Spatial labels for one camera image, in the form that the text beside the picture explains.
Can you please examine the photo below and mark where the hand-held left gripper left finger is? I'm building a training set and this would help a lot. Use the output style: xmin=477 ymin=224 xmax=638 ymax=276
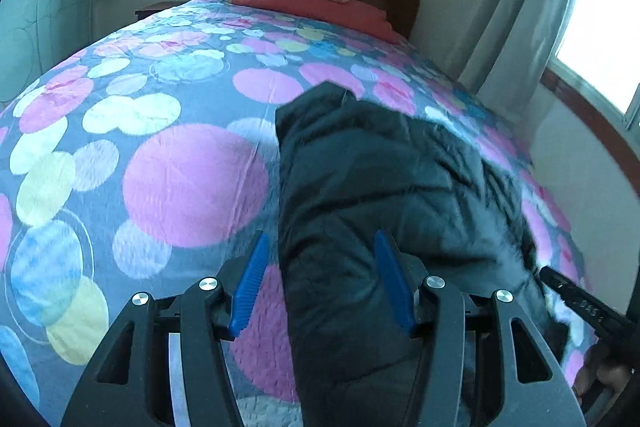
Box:
xmin=60 ymin=231 xmax=271 ymax=427

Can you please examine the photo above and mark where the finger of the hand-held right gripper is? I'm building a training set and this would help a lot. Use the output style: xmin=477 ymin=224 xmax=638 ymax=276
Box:
xmin=539 ymin=266 xmax=633 ymax=348

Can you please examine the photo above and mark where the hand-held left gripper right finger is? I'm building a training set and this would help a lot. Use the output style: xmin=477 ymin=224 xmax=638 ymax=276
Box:
xmin=374 ymin=228 xmax=588 ymax=427

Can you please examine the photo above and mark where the black puffer jacket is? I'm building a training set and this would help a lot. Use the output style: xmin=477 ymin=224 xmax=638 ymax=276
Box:
xmin=275 ymin=81 xmax=571 ymax=427

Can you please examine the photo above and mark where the person's right hand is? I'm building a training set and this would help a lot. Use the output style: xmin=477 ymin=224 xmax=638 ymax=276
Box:
xmin=571 ymin=346 xmax=633 ymax=404

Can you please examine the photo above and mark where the bed with dotted quilt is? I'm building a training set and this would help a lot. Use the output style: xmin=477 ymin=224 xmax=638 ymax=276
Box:
xmin=0 ymin=0 xmax=588 ymax=427

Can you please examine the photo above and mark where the window with brown sill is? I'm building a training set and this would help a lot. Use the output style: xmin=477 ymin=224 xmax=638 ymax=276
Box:
xmin=540 ymin=0 xmax=640 ymax=130

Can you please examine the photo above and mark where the red pillow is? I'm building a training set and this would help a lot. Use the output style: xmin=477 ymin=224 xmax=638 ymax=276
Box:
xmin=227 ymin=0 xmax=401 ymax=42

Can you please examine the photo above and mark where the brown wooden nightstand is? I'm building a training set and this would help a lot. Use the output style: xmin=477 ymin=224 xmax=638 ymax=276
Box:
xmin=135 ymin=1 xmax=186 ymax=20

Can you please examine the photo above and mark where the grey curtain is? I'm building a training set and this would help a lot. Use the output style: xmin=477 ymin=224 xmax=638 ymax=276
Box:
xmin=459 ymin=0 xmax=597 ymax=104

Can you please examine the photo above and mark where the wardrobe with circle-pattern doors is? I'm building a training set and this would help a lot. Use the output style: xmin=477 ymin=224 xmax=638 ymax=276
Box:
xmin=0 ymin=0 xmax=103 ymax=104

